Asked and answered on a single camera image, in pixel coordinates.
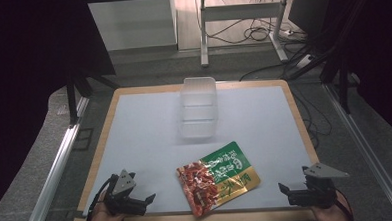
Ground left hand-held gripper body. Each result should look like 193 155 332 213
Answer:
102 168 147 218

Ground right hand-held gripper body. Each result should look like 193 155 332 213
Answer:
286 161 351 211

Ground person's right hand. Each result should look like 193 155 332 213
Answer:
309 190 354 221

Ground person's left hand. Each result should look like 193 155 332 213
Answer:
83 190 124 221

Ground red green gold snack packet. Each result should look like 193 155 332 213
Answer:
174 140 264 219

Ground clear plastic storage box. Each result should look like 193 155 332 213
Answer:
178 76 220 141

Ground black tripod stand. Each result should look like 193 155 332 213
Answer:
64 67 123 128

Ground white power strip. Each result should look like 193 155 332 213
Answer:
295 53 315 70

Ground black metal stand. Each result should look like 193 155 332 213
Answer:
283 0 378 118

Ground black curtain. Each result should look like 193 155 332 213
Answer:
315 0 392 149
0 0 122 217

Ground white cabinet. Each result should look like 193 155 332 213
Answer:
87 0 179 53

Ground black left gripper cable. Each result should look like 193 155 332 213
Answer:
82 178 116 221

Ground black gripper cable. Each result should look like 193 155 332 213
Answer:
82 178 116 221
334 188 355 221

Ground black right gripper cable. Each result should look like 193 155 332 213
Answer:
334 188 355 221

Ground aluminium rail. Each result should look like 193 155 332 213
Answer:
15 95 96 221
322 80 392 221

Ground black floor cables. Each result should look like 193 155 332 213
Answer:
193 0 335 154

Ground white metal desk frame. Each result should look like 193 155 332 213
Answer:
197 0 294 68

